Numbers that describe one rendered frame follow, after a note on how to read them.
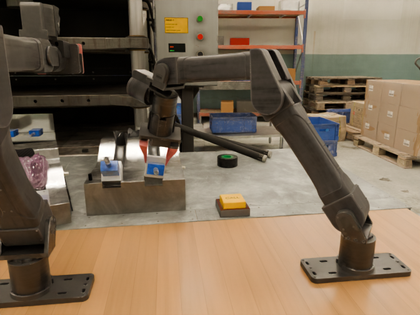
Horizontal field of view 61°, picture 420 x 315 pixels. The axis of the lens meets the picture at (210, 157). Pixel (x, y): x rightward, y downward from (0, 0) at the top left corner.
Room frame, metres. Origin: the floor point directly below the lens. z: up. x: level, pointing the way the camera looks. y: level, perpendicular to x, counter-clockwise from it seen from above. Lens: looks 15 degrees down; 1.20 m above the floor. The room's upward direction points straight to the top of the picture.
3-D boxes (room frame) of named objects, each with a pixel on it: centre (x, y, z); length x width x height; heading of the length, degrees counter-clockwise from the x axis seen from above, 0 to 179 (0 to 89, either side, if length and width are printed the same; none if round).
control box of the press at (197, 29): (1.85, 0.12, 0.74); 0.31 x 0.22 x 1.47; 98
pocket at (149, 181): (0.90, 0.15, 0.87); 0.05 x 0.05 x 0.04; 8
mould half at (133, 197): (1.12, 0.23, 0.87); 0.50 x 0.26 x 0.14; 8
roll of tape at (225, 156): (1.32, -0.07, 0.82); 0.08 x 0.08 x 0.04
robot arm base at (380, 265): (0.61, -0.28, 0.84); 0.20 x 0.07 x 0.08; 97
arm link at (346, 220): (0.62, -0.27, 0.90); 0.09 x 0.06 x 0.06; 149
